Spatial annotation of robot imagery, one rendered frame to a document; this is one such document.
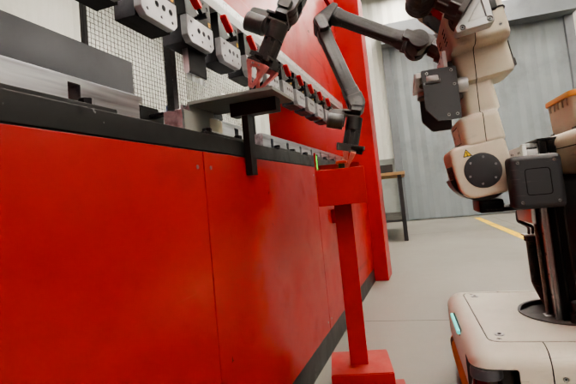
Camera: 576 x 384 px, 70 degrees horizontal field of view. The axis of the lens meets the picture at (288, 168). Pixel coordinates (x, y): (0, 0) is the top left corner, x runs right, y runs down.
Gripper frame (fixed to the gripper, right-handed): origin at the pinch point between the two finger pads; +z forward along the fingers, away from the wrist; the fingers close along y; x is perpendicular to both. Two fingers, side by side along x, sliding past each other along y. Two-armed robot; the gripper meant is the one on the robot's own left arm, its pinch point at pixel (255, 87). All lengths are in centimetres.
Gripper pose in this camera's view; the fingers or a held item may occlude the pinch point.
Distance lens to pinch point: 124.7
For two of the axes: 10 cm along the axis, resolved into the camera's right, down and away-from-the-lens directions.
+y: -3.3, -0.2, -9.4
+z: -3.8, 9.2, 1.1
